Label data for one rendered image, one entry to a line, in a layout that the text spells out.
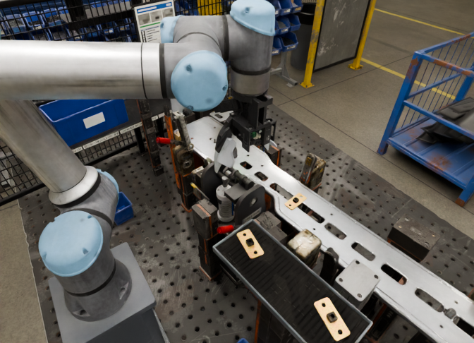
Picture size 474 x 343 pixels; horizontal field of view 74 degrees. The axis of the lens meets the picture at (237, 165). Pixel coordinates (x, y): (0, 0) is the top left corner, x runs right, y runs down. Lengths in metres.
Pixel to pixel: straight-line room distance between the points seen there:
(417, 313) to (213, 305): 0.66
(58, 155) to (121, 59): 0.34
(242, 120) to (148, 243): 0.91
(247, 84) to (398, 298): 0.72
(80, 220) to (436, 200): 2.64
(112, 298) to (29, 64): 0.54
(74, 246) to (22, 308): 1.69
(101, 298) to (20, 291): 1.66
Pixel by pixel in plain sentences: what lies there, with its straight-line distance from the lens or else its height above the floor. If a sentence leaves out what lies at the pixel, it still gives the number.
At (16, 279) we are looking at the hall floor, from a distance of 2.52.
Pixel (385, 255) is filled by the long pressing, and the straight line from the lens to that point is 1.10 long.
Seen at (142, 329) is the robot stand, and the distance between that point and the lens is 0.96.
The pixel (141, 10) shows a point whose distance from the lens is 1.65.
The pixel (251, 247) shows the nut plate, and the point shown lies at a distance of 0.82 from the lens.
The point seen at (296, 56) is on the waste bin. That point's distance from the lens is 4.46.
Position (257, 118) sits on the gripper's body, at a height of 1.51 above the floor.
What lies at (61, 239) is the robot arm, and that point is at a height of 1.33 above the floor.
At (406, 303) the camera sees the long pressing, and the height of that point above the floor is 1.00.
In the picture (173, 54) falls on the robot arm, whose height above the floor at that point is 1.68.
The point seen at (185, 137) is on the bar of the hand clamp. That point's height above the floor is 1.11.
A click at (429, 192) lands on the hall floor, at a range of 2.98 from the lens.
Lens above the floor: 1.85
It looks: 41 degrees down
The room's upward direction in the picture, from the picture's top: straight up
